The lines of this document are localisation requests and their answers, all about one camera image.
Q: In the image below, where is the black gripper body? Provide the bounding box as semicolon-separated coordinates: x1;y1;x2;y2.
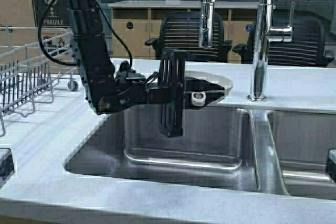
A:
148;49;187;137

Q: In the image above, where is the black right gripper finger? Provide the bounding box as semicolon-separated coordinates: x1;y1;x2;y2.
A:
184;90;226;109

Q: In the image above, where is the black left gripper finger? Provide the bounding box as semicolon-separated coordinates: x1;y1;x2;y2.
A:
185;77;225;90

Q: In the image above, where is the white round pan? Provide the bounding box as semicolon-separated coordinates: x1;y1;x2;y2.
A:
184;70;234;105

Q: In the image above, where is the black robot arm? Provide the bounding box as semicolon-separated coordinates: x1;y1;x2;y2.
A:
68;0;226;137

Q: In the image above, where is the black mesh office chair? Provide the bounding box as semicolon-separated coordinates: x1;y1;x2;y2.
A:
144;11;232;63

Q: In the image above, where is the wooden background cabinet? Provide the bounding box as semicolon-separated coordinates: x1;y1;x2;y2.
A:
109;1;258;63

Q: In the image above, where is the chrome kitchen faucet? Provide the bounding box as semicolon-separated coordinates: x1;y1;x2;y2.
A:
217;0;295;102

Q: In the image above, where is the chrome faucet spray head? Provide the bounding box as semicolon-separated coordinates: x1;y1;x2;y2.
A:
198;0;217;48

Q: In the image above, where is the stainless steel double sink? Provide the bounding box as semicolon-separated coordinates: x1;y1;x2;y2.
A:
65;105;335;200

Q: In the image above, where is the black right base corner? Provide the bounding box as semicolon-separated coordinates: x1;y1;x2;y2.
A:
325;149;336;182

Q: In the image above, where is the black base corner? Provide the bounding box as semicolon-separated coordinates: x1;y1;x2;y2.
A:
1;148;15;188
325;149;336;182

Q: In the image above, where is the brown fragile cardboard box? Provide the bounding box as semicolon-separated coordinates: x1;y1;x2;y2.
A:
1;0;70;64

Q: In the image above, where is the black left base corner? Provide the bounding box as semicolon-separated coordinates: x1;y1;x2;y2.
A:
1;148;15;188

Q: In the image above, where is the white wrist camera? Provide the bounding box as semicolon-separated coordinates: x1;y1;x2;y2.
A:
191;92;206;106

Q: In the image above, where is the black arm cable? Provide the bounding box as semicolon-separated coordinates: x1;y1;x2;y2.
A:
38;0;79;67

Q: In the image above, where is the white wire dish rack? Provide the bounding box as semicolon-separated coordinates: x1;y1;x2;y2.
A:
1;41;79;136

